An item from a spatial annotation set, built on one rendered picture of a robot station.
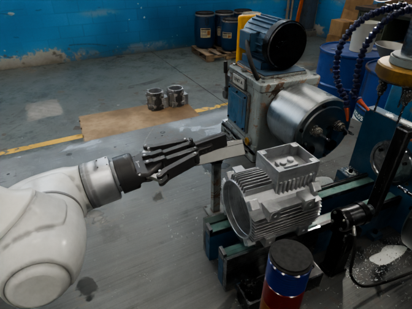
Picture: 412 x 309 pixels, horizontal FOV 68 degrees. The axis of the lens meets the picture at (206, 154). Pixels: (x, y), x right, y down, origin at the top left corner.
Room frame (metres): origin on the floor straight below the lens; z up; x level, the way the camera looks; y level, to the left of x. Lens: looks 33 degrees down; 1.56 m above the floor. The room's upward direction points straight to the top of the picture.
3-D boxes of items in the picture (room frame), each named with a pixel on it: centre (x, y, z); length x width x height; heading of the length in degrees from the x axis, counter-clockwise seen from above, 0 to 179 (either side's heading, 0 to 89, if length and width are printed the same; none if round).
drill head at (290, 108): (1.09, -0.37, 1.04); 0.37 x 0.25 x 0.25; 22
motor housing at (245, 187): (0.62, -0.17, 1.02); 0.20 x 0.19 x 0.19; 113
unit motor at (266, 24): (1.33, -0.23, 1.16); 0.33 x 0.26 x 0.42; 22
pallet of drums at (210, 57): (6.04, -0.42, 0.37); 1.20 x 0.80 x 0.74; 112
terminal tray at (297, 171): (0.64, -0.21, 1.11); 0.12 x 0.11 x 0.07; 113
